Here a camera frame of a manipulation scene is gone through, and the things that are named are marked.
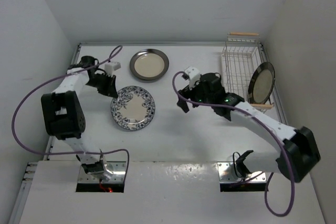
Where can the dark rimmed cream plate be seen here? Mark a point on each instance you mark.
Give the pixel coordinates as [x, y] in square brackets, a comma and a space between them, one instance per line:
[149, 64]

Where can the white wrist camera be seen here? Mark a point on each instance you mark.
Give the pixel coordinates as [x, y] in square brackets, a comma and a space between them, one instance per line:
[111, 67]
[192, 75]

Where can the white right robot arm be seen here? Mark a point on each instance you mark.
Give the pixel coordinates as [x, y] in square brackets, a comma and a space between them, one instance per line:
[296, 149]

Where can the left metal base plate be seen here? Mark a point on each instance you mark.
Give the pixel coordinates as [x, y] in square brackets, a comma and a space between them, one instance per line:
[117, 178]

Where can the blue floral ceramic plate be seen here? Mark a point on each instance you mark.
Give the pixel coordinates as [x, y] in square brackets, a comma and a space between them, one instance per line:
[133, 109]

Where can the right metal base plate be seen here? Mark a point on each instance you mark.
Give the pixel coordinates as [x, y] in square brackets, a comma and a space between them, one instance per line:
[227, 176]

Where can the metal base plate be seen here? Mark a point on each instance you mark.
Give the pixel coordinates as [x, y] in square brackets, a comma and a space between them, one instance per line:
[117, 178]
[227, 176]

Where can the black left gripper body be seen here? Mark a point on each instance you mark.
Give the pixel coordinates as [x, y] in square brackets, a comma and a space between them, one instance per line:
[102, 83]

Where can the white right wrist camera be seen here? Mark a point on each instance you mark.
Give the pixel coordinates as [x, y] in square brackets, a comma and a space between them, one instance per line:
[192, 75]

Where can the white wire dish rack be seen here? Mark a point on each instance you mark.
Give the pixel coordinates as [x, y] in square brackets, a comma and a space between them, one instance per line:
[240, 57]

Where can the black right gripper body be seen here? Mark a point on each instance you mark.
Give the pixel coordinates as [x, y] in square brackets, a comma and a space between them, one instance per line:
[196, 94]

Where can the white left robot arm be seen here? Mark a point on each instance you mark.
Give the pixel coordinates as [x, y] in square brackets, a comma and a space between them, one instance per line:
[65, 119]

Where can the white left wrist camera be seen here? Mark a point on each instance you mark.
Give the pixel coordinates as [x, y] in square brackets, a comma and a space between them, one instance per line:
[111, 67]

